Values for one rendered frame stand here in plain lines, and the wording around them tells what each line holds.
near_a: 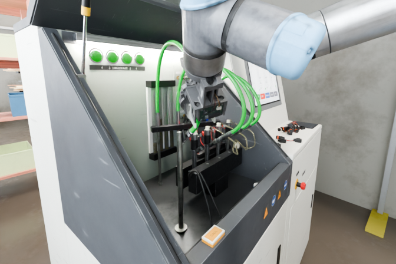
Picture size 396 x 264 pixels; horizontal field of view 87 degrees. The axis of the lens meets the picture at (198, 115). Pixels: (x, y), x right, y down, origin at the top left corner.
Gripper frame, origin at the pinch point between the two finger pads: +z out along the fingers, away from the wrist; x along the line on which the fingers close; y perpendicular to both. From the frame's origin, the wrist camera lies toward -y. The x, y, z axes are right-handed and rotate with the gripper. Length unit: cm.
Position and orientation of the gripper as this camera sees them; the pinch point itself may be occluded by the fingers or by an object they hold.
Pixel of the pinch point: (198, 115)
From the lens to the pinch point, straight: 56.3
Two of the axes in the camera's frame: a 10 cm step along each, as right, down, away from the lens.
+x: 9.4, -2.7, 2.0
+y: 3.3, 7.9, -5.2
